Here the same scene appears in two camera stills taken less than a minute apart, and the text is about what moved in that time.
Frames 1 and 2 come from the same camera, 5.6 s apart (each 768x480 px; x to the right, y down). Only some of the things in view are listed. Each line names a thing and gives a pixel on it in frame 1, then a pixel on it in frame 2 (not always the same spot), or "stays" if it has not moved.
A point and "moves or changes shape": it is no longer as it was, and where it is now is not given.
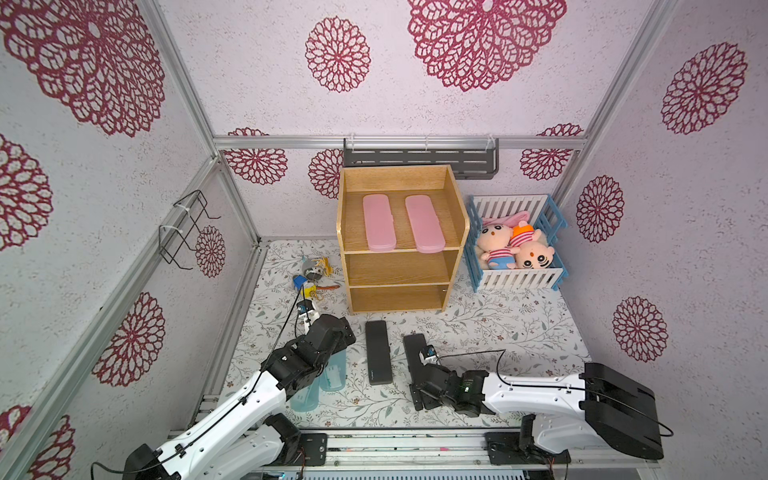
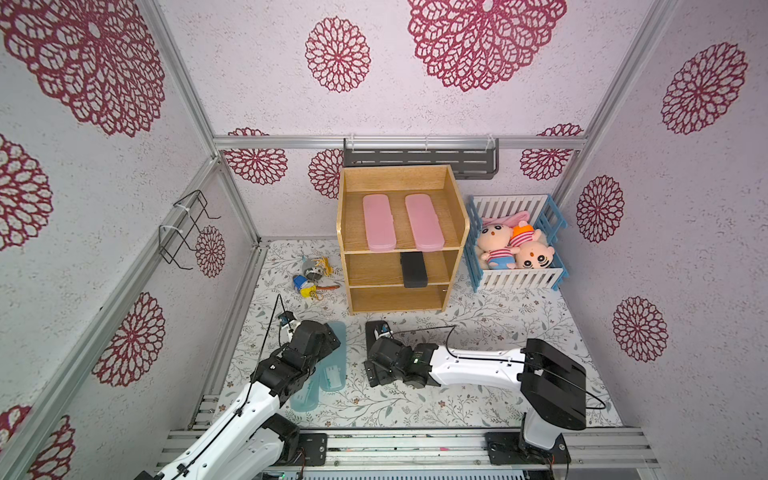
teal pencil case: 333,377 stays
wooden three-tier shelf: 398,281 stays
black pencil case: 414,370 moves or changes shape
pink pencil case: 379,222 stays
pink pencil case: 426,228 stays
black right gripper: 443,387 → 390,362
